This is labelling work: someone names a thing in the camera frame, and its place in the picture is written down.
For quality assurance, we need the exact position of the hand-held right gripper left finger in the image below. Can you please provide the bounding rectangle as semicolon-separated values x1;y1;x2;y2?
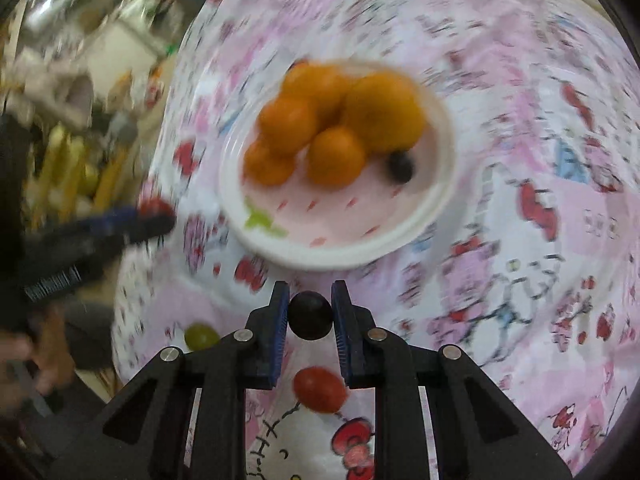
52;280;291;480

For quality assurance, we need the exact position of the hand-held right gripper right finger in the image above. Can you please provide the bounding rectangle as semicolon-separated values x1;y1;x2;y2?
330;280;573;480

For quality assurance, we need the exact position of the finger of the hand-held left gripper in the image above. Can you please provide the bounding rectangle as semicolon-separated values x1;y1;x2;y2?
45;206;143;246
95;214;177;261

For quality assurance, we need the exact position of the red cherry tomato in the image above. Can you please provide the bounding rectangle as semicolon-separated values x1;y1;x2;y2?
292;366;349;414
137;197;173;218

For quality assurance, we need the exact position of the dark round fruit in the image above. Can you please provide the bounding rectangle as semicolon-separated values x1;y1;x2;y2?
289;291;333;340
387;151;417;183

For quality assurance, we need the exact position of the small green fruit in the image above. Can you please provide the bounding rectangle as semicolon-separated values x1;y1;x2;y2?
184;324;221;352

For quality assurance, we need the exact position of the pink speckled plate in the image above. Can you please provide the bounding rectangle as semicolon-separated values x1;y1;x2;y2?
219;59;460;272

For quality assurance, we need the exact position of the small tangerine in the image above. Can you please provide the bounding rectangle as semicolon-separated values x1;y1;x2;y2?
281;61;351;126
306;126;367;190
257;96;320;157
243;140;296;187

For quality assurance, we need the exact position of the large orange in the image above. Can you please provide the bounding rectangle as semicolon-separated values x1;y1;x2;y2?
342;74;426;155

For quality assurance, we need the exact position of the person's left hand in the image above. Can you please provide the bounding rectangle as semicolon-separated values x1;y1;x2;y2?
0;310;68;413

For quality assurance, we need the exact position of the pink cartoon printed blanket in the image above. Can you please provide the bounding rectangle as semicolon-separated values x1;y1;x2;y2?
110;0;640;480

